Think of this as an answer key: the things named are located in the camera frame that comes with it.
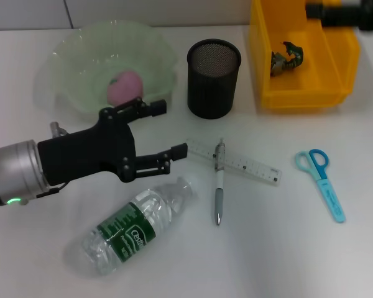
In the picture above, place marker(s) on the transparent plastic ruler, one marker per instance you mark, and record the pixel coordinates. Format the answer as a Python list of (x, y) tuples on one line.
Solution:
[(255, 167)]

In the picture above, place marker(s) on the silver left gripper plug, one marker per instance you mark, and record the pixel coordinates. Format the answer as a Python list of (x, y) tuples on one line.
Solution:
[(58, 128)]

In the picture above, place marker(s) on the green glass fruit plate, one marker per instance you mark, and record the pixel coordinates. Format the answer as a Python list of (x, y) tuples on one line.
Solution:
[(90, 62)]

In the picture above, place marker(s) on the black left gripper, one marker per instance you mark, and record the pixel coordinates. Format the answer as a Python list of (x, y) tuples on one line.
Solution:
[(90, 152)]

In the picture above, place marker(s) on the yellow plastic bin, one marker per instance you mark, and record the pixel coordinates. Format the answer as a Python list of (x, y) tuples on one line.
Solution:
[(317, 83)]

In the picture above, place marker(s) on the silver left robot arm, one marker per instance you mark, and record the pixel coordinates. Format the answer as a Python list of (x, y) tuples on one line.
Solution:
[(15, 170)]

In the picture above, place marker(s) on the blue scissors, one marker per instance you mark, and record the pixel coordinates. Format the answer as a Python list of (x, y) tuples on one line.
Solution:
[(328, 192)]

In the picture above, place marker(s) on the white grey ballpoint pen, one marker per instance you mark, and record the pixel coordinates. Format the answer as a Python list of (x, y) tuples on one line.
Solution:
[(218, 192)]

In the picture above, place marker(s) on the green plastic wrapper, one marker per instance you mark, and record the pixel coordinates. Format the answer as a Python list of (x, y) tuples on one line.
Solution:
[(290, 60)]

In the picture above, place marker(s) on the pink peach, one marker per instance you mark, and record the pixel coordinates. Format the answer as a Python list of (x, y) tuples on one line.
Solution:
[(126, 85)]

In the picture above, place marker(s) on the black mesh pen holder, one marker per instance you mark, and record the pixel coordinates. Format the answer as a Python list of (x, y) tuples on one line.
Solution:
[(211, 90)]

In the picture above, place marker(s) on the clear green-label water bottle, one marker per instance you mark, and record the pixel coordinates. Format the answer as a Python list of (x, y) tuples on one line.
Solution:
[(127, 229)]

